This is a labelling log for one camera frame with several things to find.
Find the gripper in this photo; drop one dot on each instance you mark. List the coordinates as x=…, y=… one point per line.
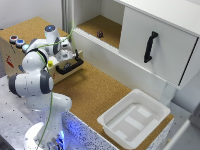
x=66, y=50

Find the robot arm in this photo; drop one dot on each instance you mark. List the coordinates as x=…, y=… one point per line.
x=33, y=83

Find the wooden drawer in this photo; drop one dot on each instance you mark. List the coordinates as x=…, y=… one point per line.
x=65, y=76

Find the wooden drawer box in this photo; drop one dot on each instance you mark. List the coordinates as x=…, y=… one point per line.
x=30, y=28

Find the yellow block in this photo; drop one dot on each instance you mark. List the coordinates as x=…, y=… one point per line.
x=50, y=63

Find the green button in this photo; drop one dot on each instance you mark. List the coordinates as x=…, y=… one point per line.
x=25, y=47

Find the white cabinet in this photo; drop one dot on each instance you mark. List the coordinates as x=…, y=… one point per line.
x=106, y=63

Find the blue button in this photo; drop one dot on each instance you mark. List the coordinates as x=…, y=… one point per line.
x=20, y=42

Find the red button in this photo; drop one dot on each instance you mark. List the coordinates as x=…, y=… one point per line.
x=13, y=38

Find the white plastic box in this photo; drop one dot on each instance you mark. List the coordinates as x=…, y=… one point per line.
x=133, y=121

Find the white sliding door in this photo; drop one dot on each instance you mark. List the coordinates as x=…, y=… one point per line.
x=166, y=50

